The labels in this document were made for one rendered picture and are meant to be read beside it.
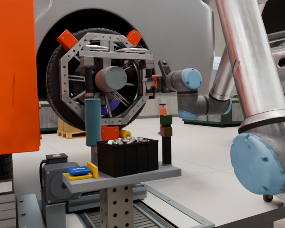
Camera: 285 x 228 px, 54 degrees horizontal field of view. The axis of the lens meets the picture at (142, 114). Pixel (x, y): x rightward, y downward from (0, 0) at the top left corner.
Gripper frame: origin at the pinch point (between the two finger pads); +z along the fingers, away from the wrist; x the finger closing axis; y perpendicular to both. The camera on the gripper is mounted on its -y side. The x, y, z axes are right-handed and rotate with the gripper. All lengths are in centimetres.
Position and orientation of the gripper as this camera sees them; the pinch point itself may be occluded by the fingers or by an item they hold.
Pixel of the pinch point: (153, 80)
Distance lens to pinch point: 153.8
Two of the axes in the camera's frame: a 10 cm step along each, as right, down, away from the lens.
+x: 9.0, -0.4, 4.3
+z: -4.3, -0.3, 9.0
